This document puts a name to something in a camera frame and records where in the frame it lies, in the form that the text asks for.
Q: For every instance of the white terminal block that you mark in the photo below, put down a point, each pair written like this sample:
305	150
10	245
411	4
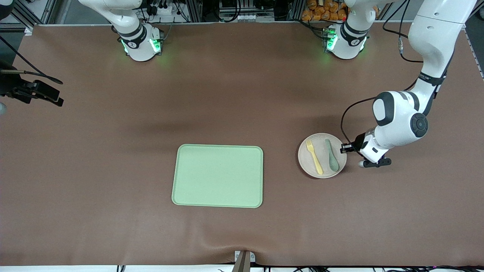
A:
245	17

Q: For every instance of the green plastic spoon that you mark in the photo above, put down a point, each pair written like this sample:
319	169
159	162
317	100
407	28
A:
333	163

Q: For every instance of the aluminium frame post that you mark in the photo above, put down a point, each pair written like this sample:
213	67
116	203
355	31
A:
193	11

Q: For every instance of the aluminium frame profile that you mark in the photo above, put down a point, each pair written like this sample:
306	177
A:
29	31

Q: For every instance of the yellow plastic fork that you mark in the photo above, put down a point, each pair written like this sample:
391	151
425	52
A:
318	164

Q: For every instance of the brown table mat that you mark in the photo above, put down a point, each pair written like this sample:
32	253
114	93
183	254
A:
113	189

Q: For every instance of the bag of orange buns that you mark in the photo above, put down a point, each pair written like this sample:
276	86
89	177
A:
321	11

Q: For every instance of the round beige plate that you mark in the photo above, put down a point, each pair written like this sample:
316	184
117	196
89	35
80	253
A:
307	162

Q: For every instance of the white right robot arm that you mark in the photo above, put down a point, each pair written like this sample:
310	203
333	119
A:
140	45

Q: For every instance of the metal table edge bracket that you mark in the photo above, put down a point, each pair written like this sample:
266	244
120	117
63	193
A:
244	262

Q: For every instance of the light green rectangular tray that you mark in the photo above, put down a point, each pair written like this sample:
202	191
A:
217	175

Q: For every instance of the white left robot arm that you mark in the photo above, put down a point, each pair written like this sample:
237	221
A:
435	34

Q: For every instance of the white power strip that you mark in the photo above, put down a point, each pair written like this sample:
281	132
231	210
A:
166	10

